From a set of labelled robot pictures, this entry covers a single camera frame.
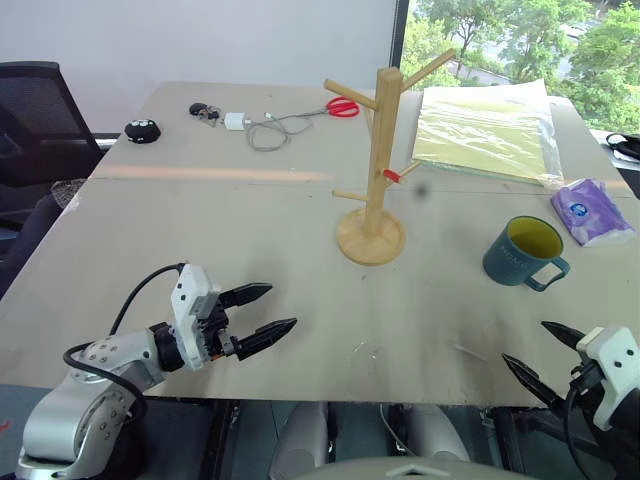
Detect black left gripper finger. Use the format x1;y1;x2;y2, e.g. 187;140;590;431
232;317;299;362
219;282;274;310

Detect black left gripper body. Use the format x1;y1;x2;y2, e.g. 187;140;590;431
197;292;242;362

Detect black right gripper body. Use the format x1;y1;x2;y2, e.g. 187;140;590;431
563;361;609;426

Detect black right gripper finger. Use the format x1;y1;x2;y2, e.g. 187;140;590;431
501;352;569;409
541;320;587;351

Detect teal mug yellow interior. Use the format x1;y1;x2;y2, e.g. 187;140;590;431
481;215;572;294

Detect wooden mug tree stand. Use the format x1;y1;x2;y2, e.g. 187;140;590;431
323;48;458;267

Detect silver rounded robot leg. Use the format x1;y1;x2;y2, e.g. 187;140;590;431
405;403;472;464

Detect purple tissue pack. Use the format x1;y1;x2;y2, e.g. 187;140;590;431
550;177;636;248

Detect grey robot torso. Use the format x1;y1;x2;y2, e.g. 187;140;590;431
298;453;544;480

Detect white charger plug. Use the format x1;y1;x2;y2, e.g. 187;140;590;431
222;112;252;133

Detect black key bunch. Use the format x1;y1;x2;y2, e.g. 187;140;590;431
188;101;222;127

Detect black round pouch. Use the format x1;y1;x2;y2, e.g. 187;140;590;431
123;117;164;145

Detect plastic-wrapped yellow-green sheets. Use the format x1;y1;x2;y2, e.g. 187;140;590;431
411;76;566;191

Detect black office chair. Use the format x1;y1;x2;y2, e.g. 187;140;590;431
0;61;105;269

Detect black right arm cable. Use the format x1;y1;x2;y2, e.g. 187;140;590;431
563;366;604;480

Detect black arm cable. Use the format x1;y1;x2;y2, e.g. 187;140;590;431
63;262;189;426
563;366;604;480

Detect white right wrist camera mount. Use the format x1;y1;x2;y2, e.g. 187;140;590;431
575;326;640;431

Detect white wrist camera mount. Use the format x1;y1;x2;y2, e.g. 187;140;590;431
575;326;640;431
169;263;223;372

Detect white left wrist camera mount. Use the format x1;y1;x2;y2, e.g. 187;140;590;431
169;263;223;372

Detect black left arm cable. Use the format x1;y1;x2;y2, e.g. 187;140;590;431
63;262;189;426

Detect grey charging cable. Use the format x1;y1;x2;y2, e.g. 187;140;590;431
244;109;332;153

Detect thin grey wire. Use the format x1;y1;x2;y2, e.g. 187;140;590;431
378;402;417;457

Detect black object with strap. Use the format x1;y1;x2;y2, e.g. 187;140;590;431
605;131;640;164

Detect red-handled scissors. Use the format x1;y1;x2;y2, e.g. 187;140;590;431
298;96;362;120

